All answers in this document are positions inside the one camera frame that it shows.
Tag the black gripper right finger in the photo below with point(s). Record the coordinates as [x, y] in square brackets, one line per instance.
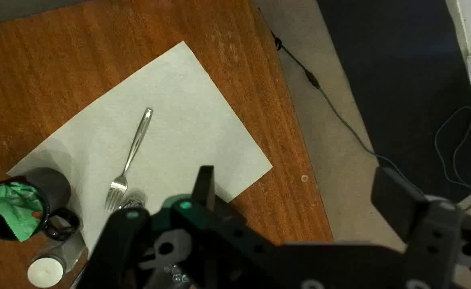
[400, 206]

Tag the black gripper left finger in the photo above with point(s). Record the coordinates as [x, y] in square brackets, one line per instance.
[204, 187]

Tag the green wrapper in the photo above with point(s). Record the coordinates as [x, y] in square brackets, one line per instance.
[14, 206]

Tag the black mug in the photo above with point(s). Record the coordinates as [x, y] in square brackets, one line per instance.
[58, 185]

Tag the white paper placemat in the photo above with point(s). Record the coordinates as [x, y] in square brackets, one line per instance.
[191, 118]

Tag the black floor mat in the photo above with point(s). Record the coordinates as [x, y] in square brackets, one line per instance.
[405, 81]

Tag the glass shaker with white lid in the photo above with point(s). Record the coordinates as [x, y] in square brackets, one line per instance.
[43, 270]

